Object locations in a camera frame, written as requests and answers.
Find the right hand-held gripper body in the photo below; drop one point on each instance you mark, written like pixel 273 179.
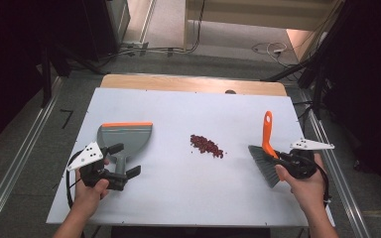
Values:
pixel 311 144

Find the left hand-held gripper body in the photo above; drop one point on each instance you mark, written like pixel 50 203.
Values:
pixel 87 157

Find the grey dustpan with orange edge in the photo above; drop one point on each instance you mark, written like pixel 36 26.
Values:
pixel 129 139

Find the pile of red beans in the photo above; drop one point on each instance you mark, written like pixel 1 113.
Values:
pixel 206 145

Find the person's left hand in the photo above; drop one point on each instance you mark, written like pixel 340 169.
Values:
pixel 87 198

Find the person's right hand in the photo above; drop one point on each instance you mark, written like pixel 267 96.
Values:
pixel 307 193

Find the black metal stand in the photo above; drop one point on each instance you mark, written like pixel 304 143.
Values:
pixel 48 76
pixel 317 72

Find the white table board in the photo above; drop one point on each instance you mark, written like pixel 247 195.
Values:
pixel 185 109

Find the wooden table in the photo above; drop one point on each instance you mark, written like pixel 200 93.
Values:
pixel 178 83

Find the grey power strip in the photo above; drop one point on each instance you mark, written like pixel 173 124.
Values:
pixel 135 44

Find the dark cabinet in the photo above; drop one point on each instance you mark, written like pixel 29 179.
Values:
pixel 105 26

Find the light wooden furniture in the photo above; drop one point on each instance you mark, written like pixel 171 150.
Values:
pixel 261 15

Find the metal floor rail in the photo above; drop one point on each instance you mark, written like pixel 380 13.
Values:
pixel 20 155
pixel 340 185

